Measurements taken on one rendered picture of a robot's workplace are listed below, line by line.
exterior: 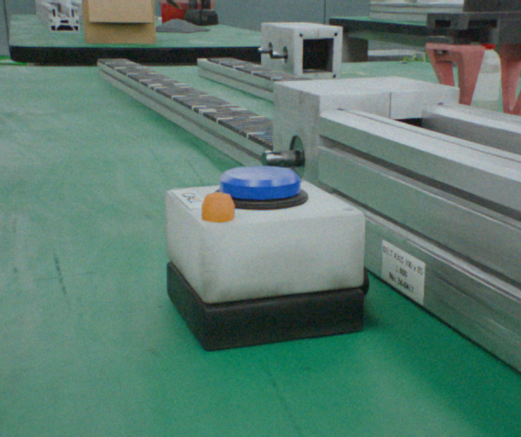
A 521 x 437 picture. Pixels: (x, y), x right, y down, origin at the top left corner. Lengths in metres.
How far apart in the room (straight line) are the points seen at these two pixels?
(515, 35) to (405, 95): 0.23
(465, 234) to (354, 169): 0.12
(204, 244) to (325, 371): 0.08
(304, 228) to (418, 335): 0.08
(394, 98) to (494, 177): 0.20
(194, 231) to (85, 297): 0.10
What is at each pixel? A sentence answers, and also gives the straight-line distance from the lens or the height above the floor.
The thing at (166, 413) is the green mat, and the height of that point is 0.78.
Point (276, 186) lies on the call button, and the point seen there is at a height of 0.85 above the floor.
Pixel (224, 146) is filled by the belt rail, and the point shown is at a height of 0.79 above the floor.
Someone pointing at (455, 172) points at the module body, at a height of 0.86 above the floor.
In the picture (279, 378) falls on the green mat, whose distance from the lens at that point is 0.38.
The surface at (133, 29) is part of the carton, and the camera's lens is 2.70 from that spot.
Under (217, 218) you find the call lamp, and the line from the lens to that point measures 0.39.
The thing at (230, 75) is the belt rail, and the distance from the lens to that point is 1.54.
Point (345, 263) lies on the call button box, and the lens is 0.41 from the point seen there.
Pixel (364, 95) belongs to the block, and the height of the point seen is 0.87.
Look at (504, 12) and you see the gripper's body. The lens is 0.80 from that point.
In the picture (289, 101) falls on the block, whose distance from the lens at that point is 0.62.
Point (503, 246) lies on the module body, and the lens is 0.39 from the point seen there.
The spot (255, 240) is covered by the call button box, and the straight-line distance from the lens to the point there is 0.39.
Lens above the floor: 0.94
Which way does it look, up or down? 15 degrees down
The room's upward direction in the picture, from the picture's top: straight up
